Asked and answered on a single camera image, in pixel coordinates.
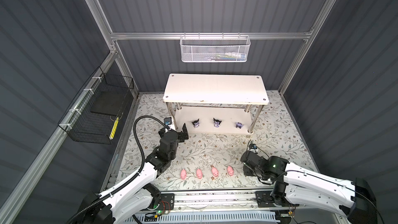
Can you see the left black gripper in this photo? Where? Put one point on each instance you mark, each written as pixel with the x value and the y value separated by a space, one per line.
pixel 180 138

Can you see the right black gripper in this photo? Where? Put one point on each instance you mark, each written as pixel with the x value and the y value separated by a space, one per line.
pixel 245 171

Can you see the black purple toy figure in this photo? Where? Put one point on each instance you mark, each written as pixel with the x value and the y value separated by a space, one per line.
pixel 217 122
pixel 196 123

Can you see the pink pig toy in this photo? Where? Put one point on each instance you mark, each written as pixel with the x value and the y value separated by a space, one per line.
pixel 199 173
pixel 230 171
pixel 215 172
pixel 183 174

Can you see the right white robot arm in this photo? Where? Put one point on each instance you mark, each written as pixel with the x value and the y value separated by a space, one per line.
pixel 294 185

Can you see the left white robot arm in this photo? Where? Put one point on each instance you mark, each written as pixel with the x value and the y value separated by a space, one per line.
pixel 136 192

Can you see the white two-tier shelf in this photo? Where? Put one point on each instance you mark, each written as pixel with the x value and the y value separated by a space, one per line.
pixel 229 98

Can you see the black pad in basket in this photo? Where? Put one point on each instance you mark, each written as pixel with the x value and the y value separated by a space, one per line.
pixel 108 103

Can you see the markers in white basket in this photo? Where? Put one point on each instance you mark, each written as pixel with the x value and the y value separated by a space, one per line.
pixel 226 57

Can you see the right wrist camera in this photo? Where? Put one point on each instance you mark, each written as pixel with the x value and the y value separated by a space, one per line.
pixel 253 148

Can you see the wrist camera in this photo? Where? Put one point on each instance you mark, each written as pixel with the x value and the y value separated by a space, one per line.
pixel 253 148
pixel 169 122

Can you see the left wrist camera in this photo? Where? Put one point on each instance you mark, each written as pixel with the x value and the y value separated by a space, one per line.
pixel 169 122

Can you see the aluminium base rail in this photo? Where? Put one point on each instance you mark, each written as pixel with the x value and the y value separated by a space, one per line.
pixel 217 199

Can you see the white wire basket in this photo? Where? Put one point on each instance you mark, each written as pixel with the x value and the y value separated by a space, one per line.
pixel 195 49

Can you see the black wire basket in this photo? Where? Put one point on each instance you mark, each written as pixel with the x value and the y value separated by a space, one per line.
pixel 83 126

